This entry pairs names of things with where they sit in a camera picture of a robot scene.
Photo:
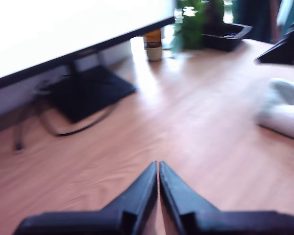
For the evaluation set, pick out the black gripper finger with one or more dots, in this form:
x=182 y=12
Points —
x=137 y=208
x=181 y=208
x=276 y=54

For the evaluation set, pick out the white and mint tea towel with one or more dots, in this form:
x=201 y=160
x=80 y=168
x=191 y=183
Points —
x=284 y=110

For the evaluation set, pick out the green leafy potted plant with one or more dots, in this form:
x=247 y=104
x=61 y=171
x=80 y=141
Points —
x=193 y=29

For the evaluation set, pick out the amber glass jar grey base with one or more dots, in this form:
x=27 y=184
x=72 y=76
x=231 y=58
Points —
x=154 y=46

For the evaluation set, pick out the large black monitor on stand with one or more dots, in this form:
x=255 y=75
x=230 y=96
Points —
x=76 y=29

